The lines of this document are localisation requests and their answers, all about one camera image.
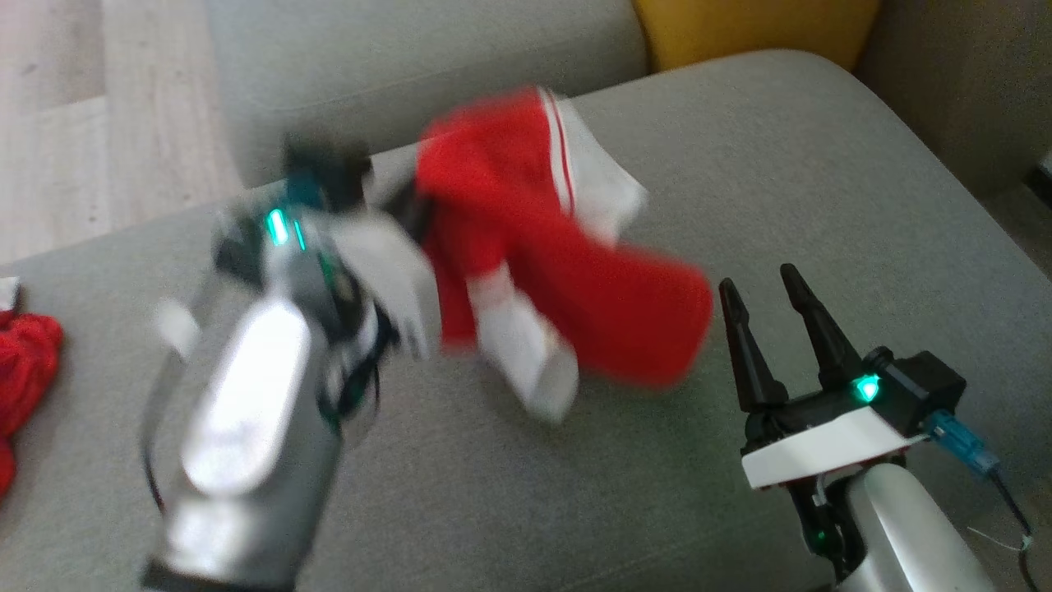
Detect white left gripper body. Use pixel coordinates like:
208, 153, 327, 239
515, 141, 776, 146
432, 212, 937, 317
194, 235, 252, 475
325, 212, 442, 363

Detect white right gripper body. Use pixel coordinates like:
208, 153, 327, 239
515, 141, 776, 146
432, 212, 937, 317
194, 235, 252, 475
740, 382, 930, 492

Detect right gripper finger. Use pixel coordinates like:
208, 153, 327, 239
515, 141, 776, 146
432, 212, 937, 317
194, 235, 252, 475
779, 263, 865, 392
718, 278, 790, 414

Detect red and white t-shirt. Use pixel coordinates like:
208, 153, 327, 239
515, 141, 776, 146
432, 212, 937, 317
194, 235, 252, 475
415, 86, 714, 424

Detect grey sofa back cushion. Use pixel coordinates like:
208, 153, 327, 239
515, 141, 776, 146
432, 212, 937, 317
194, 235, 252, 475
205, 0, 652, 188

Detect grey sofa armrest cushion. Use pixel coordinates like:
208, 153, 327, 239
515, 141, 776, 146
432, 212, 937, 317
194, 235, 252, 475
855, 0, 1052, 200

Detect yellow pillow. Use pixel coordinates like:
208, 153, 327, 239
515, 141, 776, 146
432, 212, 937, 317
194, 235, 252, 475
633, 0, 882, 72

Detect red shorts with white panel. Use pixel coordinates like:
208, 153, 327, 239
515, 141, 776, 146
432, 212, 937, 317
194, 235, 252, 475
0, 278, 65, 498

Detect right cable with blue connector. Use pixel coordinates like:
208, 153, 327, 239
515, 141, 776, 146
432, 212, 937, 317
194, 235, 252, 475
925, 411, 1038, 592

